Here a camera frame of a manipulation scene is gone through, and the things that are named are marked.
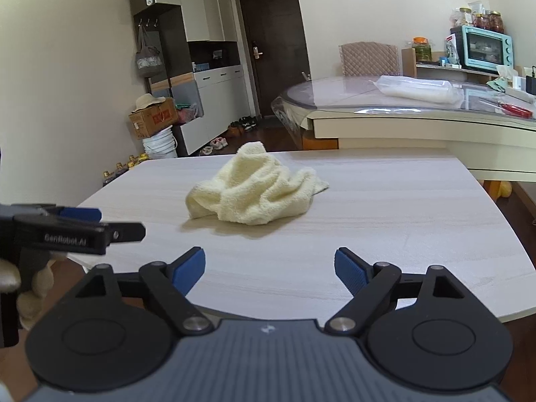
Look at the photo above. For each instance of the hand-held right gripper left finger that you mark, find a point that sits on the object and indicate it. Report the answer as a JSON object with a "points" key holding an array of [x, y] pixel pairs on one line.
{"points": [[188, 270]]}

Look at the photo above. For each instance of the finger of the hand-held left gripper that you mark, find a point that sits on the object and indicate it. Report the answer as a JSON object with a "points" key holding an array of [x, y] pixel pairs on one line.
{"points": [[81, 213], [127, 232]]}

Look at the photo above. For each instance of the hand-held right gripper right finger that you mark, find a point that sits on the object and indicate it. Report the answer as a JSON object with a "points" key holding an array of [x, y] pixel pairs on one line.
{"points": [[349, 270]]}

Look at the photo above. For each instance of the cream yellow towel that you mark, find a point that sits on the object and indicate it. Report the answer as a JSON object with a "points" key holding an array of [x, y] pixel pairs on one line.
{"points": [[251, 192]]}

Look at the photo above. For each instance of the person's left hand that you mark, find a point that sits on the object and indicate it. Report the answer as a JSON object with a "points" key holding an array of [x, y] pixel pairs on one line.
{"points": [[42, 280]]}

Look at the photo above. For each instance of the row of yellow capped bottles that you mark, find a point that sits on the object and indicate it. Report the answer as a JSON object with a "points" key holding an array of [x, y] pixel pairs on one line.
{"points": [[121, 169]]}

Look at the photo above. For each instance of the white plastic bucket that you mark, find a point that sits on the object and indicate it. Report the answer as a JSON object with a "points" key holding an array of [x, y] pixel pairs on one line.
{"points": [[161, 144]]}

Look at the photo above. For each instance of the pair of beige sandals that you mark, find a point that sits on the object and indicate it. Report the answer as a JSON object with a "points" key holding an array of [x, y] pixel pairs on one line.
{"points": [[206, 150]]}

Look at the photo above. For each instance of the red printed cardboard box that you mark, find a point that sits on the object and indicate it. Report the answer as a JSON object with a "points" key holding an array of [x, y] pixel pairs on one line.
{"points": [[155, 119]]}

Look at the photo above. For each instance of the pair of white pink shoes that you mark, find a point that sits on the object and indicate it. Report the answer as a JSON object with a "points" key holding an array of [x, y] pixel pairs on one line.
{"points": [[218, 143]]}

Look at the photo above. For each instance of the straw hat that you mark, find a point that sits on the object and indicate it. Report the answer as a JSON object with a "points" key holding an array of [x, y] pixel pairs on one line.
{"points": [[148, 101]]}

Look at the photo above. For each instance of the colourful cloth pile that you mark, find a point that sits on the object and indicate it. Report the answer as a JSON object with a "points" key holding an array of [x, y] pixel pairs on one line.
{"points": [[186, 113]]}

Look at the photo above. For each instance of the pair of brown shoes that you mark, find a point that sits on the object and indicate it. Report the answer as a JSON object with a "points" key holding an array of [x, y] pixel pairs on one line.
{"points": [[236, 130]]}

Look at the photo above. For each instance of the cream glass topped dining table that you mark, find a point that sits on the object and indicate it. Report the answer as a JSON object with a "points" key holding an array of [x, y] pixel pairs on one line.
{"points": [[418, 130]]}

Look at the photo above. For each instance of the pair of dark shoes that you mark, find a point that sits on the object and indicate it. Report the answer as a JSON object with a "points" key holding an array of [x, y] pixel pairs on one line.
{"points": [[249, 123]]}

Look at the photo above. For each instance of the grey hanging bag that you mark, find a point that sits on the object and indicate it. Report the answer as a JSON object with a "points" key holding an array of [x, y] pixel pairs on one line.
{"points": [[148, 60]]}

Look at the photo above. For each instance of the yellow toy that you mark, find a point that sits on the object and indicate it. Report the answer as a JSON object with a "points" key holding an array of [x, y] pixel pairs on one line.
{"points": [[505, 189]]}

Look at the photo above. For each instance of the clear plastic wrapped package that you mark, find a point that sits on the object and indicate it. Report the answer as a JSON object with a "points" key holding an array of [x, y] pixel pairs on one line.
{"points": [[418, 90]]}

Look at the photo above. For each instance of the quilted beige chair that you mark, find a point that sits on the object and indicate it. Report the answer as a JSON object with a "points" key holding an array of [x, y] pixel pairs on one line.
{"points": [[368, 60]]}

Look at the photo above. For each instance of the wooden tabletop shelf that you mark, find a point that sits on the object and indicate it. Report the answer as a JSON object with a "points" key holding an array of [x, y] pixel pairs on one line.
{"points": [[408, 63]]}

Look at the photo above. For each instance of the orange lidded glass jar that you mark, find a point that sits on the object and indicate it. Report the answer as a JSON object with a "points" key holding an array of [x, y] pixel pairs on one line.
{"points": [[421, 52]]}

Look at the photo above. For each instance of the dark brown door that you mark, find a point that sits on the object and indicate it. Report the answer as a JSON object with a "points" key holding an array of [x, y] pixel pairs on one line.
{"points": [[276, 50]]}

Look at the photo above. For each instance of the green tissue box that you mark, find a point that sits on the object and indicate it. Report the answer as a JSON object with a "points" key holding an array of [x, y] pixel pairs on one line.
{"points": [[498, 83]]}

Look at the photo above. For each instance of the white red packet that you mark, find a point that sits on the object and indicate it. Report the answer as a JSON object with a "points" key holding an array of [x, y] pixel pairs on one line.
{"points": [[452, 50]]}

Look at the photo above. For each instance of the teal toaster oven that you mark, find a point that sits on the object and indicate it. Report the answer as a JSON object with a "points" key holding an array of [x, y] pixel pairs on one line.
{"points": [[481, 48]]}

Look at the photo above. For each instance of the black power adapter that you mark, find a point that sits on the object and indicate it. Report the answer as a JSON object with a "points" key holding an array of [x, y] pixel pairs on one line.
{"points": [[531, 81]]}

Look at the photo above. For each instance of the pale filled glass jar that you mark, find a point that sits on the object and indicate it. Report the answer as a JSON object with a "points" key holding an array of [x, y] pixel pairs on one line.
{"points": [[465, 17]]}

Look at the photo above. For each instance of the red filled glass jar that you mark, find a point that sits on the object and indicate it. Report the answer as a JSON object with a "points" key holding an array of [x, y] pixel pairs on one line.
{"points": [[481, 21], [496, 21]]}

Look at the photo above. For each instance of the white and dark wall cabinet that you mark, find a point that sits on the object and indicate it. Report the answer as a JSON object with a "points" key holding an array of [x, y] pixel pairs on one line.
{"points": [[217, 88]]}

